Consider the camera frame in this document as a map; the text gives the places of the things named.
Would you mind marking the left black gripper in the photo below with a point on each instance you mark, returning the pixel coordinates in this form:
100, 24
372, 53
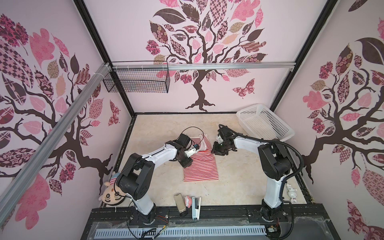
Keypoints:
187, 163

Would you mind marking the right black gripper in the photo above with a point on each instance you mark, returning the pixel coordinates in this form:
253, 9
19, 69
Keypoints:
215, 150

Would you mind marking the red white striped tank top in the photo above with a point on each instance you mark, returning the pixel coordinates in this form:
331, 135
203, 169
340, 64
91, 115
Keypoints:
204, 165

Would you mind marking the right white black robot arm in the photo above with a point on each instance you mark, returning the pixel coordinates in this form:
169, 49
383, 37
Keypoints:
276, 163

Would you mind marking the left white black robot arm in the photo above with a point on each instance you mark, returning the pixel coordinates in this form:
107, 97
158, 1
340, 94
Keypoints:
135, 178

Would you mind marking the white plastic mesh basket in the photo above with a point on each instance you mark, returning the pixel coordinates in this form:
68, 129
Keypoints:
260, 122

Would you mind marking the tan rectangular block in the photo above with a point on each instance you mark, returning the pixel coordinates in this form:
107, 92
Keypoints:
180, 203

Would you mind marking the small pink toy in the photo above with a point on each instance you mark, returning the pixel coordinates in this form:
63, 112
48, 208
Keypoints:
188, 201

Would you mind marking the small white bunny figure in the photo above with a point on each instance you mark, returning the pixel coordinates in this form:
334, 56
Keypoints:
292, 193

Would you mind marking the plush doll head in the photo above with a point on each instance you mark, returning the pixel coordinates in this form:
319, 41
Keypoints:
112, 195

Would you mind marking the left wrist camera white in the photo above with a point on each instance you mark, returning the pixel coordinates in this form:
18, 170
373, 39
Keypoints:
192, 150

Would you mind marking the black wire basket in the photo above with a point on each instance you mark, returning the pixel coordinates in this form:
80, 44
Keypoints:
138, 77

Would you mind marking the aluminium rail back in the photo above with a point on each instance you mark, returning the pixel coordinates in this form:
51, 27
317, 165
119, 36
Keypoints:
204, 66

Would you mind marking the aluminium rail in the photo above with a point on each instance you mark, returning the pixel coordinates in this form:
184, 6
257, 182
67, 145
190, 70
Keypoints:
204, 66
24, 178

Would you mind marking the white slotted cable duct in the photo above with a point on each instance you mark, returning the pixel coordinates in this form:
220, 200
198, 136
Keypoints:
178, 232

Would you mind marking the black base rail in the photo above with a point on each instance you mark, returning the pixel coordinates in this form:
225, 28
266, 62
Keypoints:
163, 215

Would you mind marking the aluminium rail left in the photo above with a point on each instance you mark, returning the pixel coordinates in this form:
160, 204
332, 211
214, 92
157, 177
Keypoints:
24, 178

